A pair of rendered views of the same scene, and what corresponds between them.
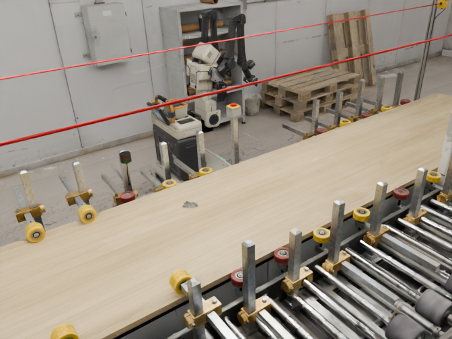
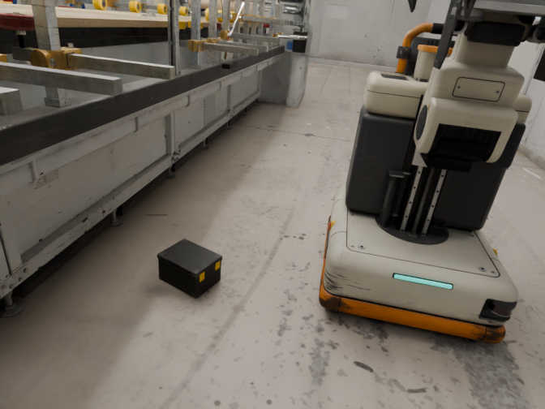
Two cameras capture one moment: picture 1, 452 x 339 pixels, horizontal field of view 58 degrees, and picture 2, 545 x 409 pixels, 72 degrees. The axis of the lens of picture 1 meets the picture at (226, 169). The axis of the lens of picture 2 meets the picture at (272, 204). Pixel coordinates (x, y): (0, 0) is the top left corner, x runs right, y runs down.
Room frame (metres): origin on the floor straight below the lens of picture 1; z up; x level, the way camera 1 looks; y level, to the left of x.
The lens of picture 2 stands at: (3.93, -1.04, 0.96)
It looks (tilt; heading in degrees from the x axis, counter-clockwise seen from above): 26 degrees down; 131
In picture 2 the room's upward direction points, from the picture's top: 6 degrees clockwise
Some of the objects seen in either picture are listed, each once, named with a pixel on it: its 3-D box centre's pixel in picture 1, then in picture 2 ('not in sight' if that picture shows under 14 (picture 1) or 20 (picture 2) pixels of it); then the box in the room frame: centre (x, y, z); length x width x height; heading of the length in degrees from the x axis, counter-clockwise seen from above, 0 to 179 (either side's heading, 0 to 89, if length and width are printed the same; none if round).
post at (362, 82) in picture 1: (358, 108); not in sight; (3.12, -1.10, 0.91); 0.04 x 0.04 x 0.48; 33
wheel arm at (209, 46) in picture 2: (190, 172); (215, 47); (2.35, 0.23, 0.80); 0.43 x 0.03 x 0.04; 33
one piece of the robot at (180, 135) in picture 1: (180, 138); (428, 144); (3.44, 0.40, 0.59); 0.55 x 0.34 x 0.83; 32
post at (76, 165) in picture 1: (85, 200); (237, 23); (1.90, 0.78, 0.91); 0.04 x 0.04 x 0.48; 33
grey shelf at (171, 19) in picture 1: (205, 69); not in sight; (5.14, 0.20, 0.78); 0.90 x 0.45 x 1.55; 123
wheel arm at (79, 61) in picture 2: (302, 133); (92, 63); (2.90, -0.61, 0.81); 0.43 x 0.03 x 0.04; 33
